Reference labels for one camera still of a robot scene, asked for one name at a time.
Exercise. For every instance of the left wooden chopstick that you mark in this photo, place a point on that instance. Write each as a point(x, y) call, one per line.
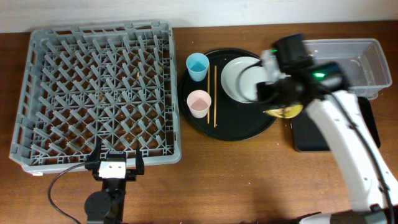
point(208, 92)

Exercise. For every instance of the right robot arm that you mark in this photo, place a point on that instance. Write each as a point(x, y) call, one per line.
point(323, 90)

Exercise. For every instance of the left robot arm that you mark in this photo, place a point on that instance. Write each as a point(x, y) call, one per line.
point(107, 205)

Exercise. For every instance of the wooden chopstick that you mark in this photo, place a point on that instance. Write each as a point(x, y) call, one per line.
point(215, 98)
point(208, 92)

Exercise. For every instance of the pink plastic cup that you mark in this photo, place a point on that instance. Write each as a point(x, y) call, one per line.
point(198, 103)

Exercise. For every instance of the right wooden chopstick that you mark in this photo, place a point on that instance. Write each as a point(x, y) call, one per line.
point(215, 98)

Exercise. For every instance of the yellow bowl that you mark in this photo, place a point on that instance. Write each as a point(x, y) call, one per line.
point(286, 113)

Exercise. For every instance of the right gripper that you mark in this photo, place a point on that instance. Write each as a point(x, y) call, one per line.
point(262, 97)

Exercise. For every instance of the black rectangular tray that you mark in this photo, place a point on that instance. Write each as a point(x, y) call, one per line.
point(307, 137)

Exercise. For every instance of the grey round plate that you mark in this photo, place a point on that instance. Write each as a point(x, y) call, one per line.
point(248, 81)

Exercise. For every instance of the clear plastic bin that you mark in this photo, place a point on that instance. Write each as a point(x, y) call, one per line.
point(362, 60)

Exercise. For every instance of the light blue plastic cup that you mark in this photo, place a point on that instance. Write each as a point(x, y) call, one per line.
point(197, 65)

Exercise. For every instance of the grey plastic dishwasher rack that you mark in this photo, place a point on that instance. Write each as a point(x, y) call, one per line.
point(113, 83)

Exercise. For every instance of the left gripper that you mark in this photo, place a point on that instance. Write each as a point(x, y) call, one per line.
point(130, 174)

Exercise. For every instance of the round black serving tray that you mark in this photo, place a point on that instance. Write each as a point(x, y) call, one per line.
point(234, 121)

